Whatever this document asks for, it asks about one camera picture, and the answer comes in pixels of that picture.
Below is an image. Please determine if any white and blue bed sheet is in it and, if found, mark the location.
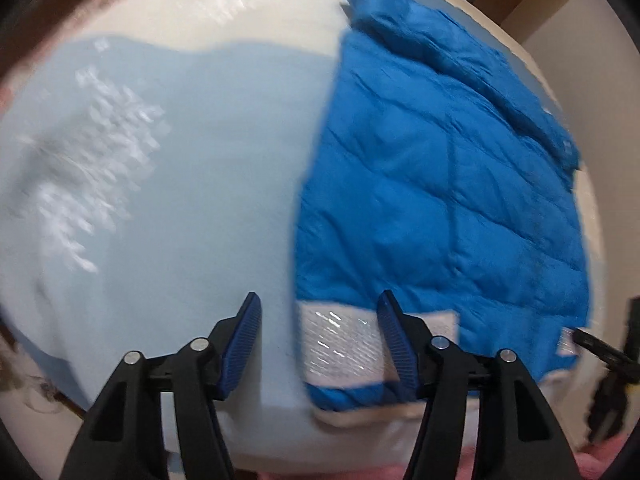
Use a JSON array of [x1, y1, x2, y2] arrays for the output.
[[1, 0, 603, 476]]

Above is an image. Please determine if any blue puffer jacket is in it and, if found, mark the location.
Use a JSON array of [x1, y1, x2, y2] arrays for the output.
[[294, 0, 590, 413]]

